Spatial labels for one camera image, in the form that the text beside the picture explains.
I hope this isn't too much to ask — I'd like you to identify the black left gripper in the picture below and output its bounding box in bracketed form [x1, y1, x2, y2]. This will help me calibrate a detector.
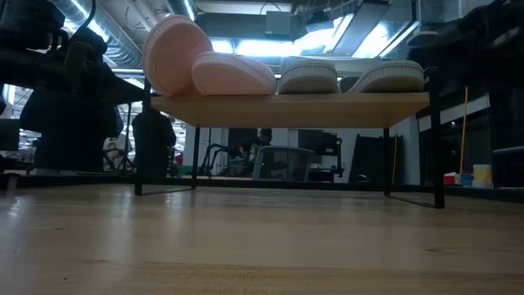
[18, 26, 149, 173]

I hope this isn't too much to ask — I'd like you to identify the pink foam slide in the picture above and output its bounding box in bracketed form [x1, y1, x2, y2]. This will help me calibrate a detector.
[142, 14, 214, 98]
[191, 51, 278, 97]

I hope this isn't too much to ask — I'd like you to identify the grey foam slide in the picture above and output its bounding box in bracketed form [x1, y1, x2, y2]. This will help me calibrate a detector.
[338, 60, 426, 94]
[278, 56, 339, 95]

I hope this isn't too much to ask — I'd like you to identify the person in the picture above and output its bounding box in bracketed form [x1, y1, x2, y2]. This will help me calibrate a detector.
[131, 107, 178, 181]
[235, 127, 274, 165]
[102, 137, 134, 171]

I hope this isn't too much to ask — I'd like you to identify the grey mesh office chair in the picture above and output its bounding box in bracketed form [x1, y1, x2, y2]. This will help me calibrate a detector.
[251, 146, 316, 183]

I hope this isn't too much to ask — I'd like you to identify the black upright panel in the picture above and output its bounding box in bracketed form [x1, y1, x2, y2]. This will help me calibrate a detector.
[354, 134, 404, 185]

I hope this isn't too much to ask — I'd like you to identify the yellow white container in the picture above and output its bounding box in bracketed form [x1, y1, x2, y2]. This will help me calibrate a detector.
[472, 164, 492, 188]

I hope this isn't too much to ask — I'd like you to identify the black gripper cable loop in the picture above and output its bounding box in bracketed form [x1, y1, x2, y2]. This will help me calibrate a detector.
[75, 0, 97, 34]

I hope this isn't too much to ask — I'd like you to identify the black aluminium table frame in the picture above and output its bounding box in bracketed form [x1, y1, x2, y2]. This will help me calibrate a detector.
[0, 171, 524, 204]

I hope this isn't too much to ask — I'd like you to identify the wooden shelf black metal frame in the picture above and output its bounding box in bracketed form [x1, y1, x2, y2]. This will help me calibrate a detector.
[133, 67, 446, 210]

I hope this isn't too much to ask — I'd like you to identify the yellow cable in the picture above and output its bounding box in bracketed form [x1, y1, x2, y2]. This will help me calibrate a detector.
[458, 85, 469, 175]

